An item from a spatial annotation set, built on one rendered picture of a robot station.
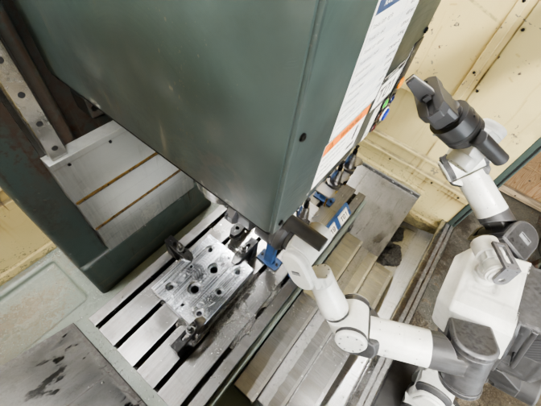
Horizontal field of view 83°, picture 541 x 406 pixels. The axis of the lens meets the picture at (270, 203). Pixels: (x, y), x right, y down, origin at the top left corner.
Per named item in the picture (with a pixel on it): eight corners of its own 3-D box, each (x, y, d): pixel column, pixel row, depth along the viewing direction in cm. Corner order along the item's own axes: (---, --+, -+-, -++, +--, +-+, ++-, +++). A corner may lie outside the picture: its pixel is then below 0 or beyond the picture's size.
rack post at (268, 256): (282, 263, 128) (294, 225, 104) (274, 271, 125) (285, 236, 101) (263, 248, 131) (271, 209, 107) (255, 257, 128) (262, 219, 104)
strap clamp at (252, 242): (257, 253, 129) (259, 235, 117) (236, 275, 122) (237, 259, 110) (250, 248, 130) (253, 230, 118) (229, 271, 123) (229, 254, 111)
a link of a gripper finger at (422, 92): (416, 72, 62) (434, 91, 64) (402, 84, 64) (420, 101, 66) (418, 77, 61) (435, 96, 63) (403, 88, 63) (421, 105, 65)
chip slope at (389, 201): (398, 221, 183) (421, 195, 162) (341, 312, 147) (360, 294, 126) (281, 147, 209) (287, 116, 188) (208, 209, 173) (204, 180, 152)
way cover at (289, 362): (390, 273, 162) (404, 260, 149) (292, 445, 115) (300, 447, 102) (342, 240, 170) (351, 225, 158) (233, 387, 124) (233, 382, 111)
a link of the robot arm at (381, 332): (338, 315, 90) (420, 335, 84) (332, 357, 80) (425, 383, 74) (341, 289, 83) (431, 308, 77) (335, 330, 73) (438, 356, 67)
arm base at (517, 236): (472, 218, 106) (498, 236, 107) (459, 250, 102) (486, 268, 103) (513, 211, 92) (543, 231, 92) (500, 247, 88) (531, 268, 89)
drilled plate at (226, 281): (253, 274, 119) (253, 269, 115) (198, 335, 104) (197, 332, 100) (210, 240, 126) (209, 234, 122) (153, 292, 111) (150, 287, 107)
